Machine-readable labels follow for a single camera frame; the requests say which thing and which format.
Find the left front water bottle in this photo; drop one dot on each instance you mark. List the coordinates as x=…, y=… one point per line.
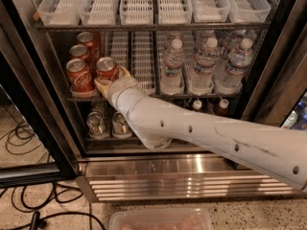
x=172, y=64

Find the coke can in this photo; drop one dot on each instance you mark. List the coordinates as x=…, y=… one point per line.
x=92, y=41
x=80, y=51
x=107, y=69
x=79, y=74

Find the water bottle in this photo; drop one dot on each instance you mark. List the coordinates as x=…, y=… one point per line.
x=204, y=62
x=228, y=78
x=172, y=64

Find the clear plastic container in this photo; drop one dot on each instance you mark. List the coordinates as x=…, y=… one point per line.
x=162, y=219

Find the empty white tray middle shelf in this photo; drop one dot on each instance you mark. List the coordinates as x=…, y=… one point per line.
x=142, y=60

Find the right brown tea bottle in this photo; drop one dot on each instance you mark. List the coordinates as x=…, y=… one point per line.
x=221, y=109

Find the middle front water bottle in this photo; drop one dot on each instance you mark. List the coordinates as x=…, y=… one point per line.
x=204, y=62

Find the stainless steel fridge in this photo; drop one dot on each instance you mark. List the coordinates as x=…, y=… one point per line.
x=113, y=169

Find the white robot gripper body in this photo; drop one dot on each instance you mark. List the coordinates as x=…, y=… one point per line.
x=117, y=86

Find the brown tea bottle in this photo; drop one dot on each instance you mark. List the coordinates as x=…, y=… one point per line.
x=197, y=105
x=221, y=109

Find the left green soda can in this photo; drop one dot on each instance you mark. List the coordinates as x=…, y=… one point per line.
x=96, y=126

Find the left brown tea bottle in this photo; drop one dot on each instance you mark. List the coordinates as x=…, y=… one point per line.
x=197, y=105

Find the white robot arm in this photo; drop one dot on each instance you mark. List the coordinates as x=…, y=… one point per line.
x=273, y=151

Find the top shelf white tray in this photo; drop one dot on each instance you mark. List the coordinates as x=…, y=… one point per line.
x=137, y=12

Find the right front water bottle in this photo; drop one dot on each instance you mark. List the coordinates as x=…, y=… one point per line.
x=228, y=78

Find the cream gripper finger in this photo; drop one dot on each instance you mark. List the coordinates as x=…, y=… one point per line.
x=123, y=73
x=103, y=86

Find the glass fridge door left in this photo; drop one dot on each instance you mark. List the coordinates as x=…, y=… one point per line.
x=32, y=146

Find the green soda can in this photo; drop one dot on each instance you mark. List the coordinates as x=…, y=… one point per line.
x=96, y=126
x=120, y=127

